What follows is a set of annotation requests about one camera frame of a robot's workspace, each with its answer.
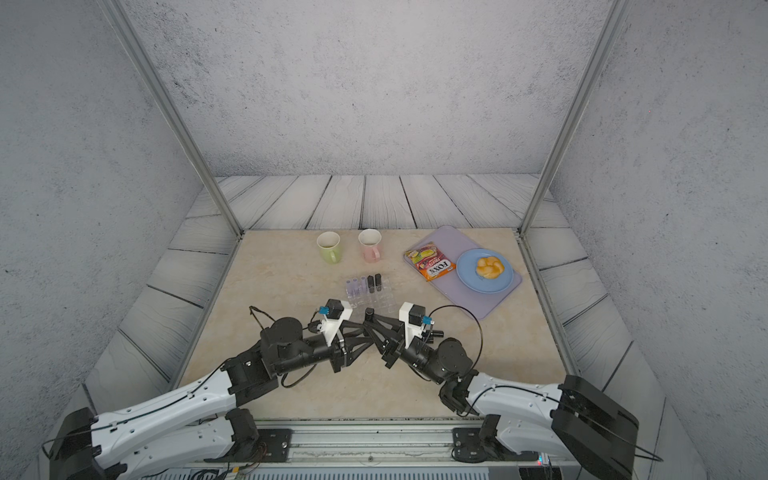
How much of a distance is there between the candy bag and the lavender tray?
0.04 feet

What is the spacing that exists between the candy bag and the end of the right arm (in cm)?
43

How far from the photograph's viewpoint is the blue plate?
104cm

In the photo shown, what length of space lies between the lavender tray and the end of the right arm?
41 cm

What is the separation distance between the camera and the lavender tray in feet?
3.38

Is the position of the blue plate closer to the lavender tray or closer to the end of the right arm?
the lavender tray

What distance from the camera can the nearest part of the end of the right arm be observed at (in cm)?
61

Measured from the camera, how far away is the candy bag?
1071 millimetres

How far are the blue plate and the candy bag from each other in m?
0.04

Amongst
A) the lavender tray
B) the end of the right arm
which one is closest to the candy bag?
the lavender tray

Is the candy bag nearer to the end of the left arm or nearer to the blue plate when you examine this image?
the blue plate
